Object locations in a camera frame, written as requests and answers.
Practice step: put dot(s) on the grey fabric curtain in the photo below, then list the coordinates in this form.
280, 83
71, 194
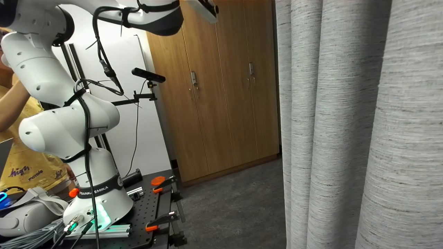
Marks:
362, 122

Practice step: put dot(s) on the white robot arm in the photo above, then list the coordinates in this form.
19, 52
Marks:
77, 115

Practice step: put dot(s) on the wooden wardrobe cabinet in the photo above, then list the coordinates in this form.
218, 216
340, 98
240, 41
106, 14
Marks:
221, 90

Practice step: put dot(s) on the orange black bar clamp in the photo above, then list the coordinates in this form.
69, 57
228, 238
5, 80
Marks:
160, 182

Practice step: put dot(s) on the person in yellow shirt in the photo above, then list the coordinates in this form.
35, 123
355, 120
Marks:
26, 167

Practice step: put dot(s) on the white VR headset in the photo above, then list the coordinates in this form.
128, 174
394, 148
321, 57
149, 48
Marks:
33, 212

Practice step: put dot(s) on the black camera on stand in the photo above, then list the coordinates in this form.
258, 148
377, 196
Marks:
153, 80

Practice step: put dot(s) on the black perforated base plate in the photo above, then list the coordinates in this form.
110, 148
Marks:
143, 212

